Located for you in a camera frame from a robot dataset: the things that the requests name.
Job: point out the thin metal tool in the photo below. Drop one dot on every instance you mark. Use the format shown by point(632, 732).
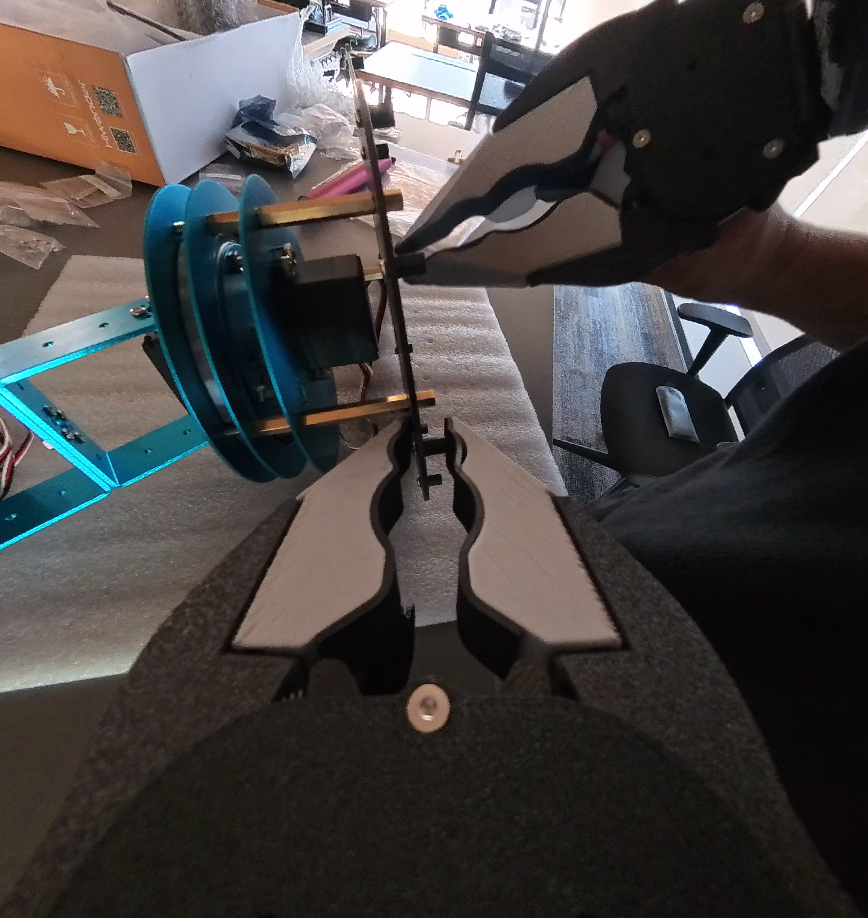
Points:
point(154, 21)

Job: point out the person's right hand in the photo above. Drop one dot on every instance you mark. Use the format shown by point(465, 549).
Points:
point(721, 258)

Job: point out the crumpled clear plastic wrap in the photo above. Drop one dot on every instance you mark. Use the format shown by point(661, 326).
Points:
point(326, 93)

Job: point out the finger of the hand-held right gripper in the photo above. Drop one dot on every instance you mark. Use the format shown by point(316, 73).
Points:
point(527, 143)
point(549, 244)

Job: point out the silver foil bag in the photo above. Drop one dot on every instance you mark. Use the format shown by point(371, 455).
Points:
point(269, 140)

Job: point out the blue toy robot arm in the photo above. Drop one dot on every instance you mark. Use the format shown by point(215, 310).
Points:
point(247, 308)

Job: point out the small labelled zip bag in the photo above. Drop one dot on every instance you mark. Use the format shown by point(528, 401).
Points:
point(221, 179)

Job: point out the grey background table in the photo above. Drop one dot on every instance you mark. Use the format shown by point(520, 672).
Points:
point(419, 72)

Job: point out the clear plastic bag with parts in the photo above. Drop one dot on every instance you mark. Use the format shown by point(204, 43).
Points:
point(434, 186)

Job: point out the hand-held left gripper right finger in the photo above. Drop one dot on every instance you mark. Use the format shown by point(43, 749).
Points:
point(541, 574)

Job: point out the maroon electric screwdriver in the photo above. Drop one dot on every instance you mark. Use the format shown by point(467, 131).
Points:
point(348, 179)

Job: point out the pile of small screw bags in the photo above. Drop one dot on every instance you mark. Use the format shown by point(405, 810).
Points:
point(25, 215)

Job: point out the orange and white cardboard box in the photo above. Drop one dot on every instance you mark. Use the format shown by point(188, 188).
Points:
point(40, 72)

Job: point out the black mesh chair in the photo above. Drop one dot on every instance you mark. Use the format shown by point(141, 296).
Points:
point(498, 79)

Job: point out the white foam sheet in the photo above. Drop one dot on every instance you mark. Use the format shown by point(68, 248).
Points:
point(140, 574)

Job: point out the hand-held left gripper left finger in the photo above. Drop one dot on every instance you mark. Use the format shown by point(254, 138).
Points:
point(312, 574)

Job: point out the black office chair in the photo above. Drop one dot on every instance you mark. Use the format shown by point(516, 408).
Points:
point(649, 423)

